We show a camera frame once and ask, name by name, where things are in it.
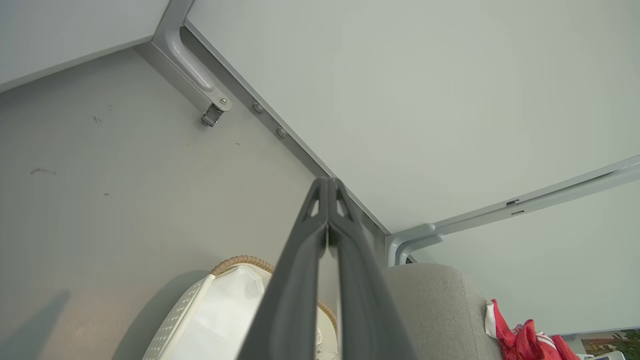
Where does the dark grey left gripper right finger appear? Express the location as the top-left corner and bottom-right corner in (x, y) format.
(328, 178), (419, 360)

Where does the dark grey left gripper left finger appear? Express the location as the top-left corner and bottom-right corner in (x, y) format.
(237, 177), (329, 360)

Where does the red cloth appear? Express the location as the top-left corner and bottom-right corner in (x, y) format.
(484, 299), (581, 360)

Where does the grey fabric sofa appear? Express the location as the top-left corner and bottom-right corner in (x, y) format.
(382, 262), (507, 360)

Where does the grey double partition foot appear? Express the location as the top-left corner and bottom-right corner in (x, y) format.
(385, 223), (445, 267)

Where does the white basket liner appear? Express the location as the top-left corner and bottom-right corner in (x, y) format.
(169, 265), (322, 360)

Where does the white wicker-rimmed laundry basket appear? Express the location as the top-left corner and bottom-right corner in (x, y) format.
(141, 255), (341, 360)

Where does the black metal caster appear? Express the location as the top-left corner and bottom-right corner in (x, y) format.
(200, 103), (225, 128)

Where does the grey partition foot with caster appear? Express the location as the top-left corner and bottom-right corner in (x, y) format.
(151, 0), (233, 115)

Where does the green plant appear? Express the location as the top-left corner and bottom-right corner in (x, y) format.
(611, 328), (640, 360)

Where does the aluminium partition bottom rail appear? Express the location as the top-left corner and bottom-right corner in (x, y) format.
(181, 19), (392, 237)

